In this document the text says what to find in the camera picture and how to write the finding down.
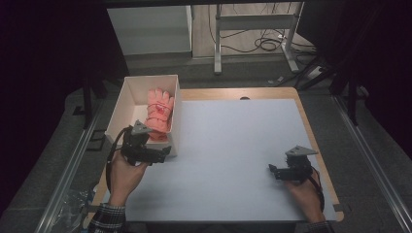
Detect white power strip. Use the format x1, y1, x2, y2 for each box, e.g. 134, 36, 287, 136
305, 65, 324, 81

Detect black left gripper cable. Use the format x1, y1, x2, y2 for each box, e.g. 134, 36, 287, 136
105, 125, 134, 193

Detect pink glove with red emblem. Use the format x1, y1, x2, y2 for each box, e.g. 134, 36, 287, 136
144, 87, 176, 142

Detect pale blue table mat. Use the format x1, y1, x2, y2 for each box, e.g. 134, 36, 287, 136
102, 98, 339, 223

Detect black stand leg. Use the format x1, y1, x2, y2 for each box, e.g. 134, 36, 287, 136
81, 77, 109, 130
329, 72, 361, 126

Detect white box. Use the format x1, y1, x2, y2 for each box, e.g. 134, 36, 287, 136
104, 75, 182, 159

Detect clear plastic bag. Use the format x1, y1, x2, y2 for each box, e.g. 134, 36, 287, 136
57, 188, 98, 233

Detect white cabinet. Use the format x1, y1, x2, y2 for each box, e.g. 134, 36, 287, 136
107, 5, 194, 56

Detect person's left hand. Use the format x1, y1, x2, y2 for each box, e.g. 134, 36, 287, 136
107, 150, 153, 207

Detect black floor cables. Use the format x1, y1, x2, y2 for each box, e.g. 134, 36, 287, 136
207, 3, 318, 55

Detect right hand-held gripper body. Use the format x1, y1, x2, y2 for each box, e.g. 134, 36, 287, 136
281, 145, 319, 184

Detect person's right hand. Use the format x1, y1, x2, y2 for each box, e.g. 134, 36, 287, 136
284, 170, 326, 224

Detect aluminium rail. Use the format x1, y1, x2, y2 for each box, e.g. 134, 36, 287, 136
332, 95, 412, 233
34, 99, 105, 233

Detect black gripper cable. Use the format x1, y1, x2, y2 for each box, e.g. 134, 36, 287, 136
307, 166, 326, 213
105, 125, 134, 193

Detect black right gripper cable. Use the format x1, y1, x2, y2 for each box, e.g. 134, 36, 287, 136
307, 166, 326, 213

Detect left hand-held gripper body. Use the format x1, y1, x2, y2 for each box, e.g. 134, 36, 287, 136
120, 119, 164, 167

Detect grey metal desk frame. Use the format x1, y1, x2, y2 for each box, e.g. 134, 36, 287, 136
213, 1, 306, 76

